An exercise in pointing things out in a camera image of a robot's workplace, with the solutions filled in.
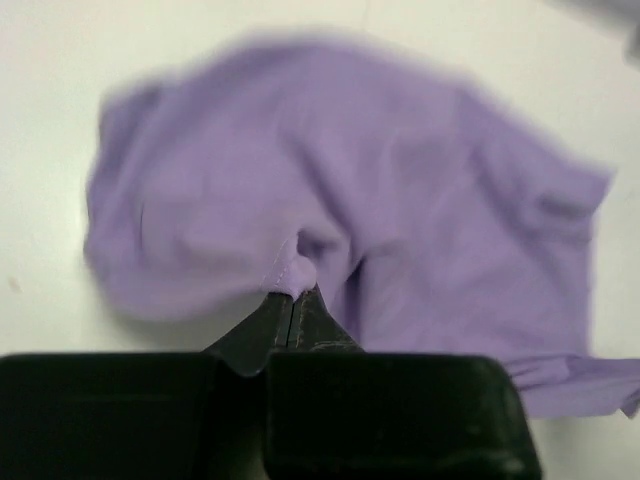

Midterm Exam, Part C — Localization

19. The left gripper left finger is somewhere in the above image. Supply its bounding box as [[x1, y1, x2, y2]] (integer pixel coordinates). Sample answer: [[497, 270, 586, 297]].
[[1, 295, 293, 479]]

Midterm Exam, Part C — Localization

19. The purple t shirt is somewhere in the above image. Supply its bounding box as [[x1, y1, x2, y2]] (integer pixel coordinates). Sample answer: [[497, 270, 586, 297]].
[[84, 38, 639, 417]]

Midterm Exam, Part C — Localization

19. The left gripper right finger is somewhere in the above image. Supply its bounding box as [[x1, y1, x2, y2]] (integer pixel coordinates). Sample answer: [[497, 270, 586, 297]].
[[264, 290, 543, 479]]

